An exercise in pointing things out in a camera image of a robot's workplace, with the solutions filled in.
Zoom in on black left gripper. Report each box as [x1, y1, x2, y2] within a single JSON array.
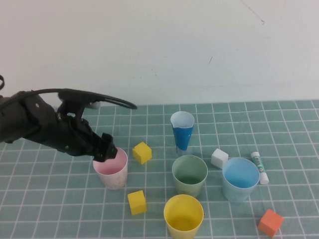
[[41, 112, 118, 162]]

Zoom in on pink plastic cup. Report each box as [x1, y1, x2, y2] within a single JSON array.
[[93, 146, 129, 190]]

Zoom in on yellow plastic cup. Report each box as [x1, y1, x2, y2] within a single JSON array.
[[163, 194, 205, 239]]

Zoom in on light blue plastic cup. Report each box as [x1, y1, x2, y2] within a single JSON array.
[[222, 157, 261, 203]]

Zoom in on yellow foam cube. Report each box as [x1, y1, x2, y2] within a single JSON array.
[[127, 190, 148, 216], [132, 141, 153, 165]]

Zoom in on green grid tablecloth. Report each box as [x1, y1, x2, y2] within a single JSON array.
[[0, 100, 319, 239]]

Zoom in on blue cone cup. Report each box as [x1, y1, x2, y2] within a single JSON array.
[[170, 111, 195, 154]]

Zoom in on green plastic cup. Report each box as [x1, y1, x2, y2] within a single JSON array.
[[171, 154, 209, 199]]

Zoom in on white foam cube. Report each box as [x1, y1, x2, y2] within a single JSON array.
[[211, 148, 229, 170]]

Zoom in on white green glue stick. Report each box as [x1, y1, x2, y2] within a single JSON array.
[[251, 151, 270, 185]]

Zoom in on orange foam cube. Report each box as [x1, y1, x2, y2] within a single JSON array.
[[257, 208, 285, 239]]

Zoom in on black left camera cable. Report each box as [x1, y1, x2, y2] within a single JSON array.
[[24, 88, 138, 110]]

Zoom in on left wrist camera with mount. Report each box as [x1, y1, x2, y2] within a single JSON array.
[[57, 89, 101, 118]]

